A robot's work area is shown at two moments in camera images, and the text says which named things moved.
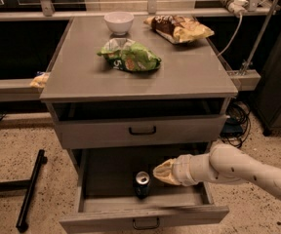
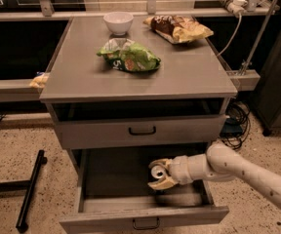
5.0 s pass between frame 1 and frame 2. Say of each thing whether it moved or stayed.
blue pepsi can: moved
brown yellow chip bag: stayed
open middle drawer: stayed
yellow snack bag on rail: stayed
